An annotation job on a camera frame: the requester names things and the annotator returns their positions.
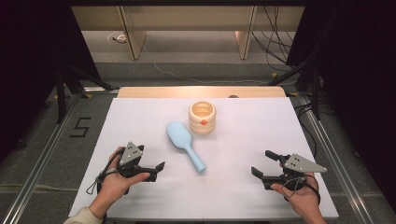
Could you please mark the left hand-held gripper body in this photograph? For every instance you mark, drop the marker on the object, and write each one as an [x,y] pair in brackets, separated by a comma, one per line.
[130,154]

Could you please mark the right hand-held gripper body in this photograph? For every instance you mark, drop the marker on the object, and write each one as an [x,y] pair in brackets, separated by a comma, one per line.
[300,165]

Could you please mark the light blue hairbrush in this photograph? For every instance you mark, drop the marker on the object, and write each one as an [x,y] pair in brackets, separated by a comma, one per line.
[182,138]

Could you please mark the cream ribbed cup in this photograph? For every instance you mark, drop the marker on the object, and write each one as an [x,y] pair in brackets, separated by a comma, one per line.
[202,126]

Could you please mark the person's right hand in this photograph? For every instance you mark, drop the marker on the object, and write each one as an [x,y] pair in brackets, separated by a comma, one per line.
[306,199]

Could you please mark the person's left hand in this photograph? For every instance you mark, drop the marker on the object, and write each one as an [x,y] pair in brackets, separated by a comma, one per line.
[113,186]

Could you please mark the white table cover board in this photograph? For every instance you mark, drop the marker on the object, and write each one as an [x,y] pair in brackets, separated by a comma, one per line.
[233,193]

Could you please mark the yellow tape piece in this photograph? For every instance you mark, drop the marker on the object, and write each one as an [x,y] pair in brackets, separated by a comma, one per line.
[88,95]
[292,93]
[274,74]

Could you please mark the wooden table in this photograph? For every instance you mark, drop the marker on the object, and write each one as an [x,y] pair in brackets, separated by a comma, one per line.
[174,92]

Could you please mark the black metal stand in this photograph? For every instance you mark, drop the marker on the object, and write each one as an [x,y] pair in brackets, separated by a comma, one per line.
[60,93]
[316,93]

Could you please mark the black curtain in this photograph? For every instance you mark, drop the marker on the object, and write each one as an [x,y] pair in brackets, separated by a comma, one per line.
[358,77]
[28,62]

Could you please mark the round floor socket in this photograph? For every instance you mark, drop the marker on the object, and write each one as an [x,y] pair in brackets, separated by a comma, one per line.
[119,38]

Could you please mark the beige desk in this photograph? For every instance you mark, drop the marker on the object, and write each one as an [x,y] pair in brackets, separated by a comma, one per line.
[186,18]

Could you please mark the aluminium floor rail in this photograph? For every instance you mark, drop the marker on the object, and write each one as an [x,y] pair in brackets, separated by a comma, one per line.
[40,161]
[342,174]

